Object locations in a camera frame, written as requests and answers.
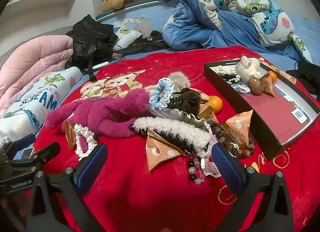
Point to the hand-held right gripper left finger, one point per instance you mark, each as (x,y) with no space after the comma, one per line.
(92,165)

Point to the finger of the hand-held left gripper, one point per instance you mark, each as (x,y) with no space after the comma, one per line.
(23,140)
(47,152)

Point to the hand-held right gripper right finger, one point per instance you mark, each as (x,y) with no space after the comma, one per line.
(226,167)

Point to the orange triangular snack packet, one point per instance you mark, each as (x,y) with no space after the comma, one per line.
(237,125)
(206,112)
(267,86)
(160,153)

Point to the magenta plush toy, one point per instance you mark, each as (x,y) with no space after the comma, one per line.
(105,114)

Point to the black shallow box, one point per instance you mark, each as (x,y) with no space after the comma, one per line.
(275,112)

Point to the brown fluffy hair claw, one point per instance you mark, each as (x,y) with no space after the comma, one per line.
(190,99)

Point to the blue white crocheted scrunchie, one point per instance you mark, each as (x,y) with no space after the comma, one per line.
(156,94)

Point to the pink lace scrunchie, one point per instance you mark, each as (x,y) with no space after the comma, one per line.
(212,170)

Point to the large cartoon print pillow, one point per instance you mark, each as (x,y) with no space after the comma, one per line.
(45,89)

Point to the red printed blanket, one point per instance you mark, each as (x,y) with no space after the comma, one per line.
(140,197)

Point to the beige lace scrunchie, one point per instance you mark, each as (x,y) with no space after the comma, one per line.
(195,119)

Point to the tangerine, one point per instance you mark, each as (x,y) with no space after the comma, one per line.
(215,104)
(272,76)

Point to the round cartoon badge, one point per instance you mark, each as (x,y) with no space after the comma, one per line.
(241,88)

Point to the clear plastic bag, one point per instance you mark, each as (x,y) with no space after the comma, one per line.
(165,113)

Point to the pink quilt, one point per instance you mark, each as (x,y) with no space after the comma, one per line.
(32,57)

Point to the black white-lace scrunchie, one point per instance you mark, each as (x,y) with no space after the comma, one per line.
(228,77)

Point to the cream crocheted scrunchie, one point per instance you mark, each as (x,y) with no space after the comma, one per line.
(222,68)

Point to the grey fur scrunchie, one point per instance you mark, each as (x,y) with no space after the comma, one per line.
(178,78)

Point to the white plush toy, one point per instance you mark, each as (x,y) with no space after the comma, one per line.
(246,68)

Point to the white slim device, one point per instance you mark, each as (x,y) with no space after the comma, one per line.
(100,65)

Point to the black plastic bag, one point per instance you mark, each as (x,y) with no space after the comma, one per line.
(87,37)

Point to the black clothes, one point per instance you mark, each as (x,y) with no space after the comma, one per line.
(307,77)

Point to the black lace garment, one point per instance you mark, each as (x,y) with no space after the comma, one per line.
(145,46)

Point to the small cartoon print pillow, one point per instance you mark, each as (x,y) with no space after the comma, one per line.
(126,33)

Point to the blue cartoon printed quilt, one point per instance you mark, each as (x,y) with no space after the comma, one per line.
(200,27)

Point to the blue bed sheet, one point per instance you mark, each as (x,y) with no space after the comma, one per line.
(300,22)

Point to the grey bed headboard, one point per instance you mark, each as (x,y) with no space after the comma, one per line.
(140,6)

